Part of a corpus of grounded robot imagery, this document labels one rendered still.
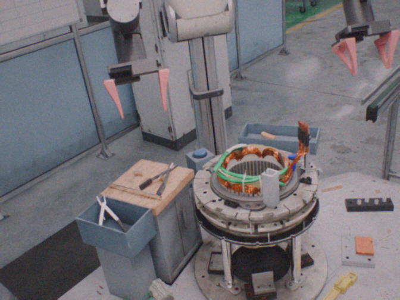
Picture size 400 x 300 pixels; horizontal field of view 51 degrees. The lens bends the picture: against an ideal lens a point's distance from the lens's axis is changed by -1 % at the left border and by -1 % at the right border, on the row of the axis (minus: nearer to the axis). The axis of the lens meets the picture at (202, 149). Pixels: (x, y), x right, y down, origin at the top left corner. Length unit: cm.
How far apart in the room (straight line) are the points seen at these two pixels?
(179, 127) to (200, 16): 219
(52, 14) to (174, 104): 110
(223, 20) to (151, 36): 189
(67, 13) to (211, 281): 244
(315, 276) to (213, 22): 81
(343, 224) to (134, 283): 70
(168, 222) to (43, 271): 159
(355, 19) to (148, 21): 237
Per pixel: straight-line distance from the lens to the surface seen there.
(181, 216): 124
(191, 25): 135
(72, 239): 284
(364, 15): 98
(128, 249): 107
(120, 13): 78
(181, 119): 347
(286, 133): 144
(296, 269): 118
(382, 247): 140
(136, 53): 83
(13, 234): 311
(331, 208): 152
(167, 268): 123
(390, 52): 100
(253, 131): 146
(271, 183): 95
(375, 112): 234
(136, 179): 123
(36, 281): 265
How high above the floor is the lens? 171
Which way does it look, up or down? 29 degrees down
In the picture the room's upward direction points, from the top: 7 degrees counter-clockwise
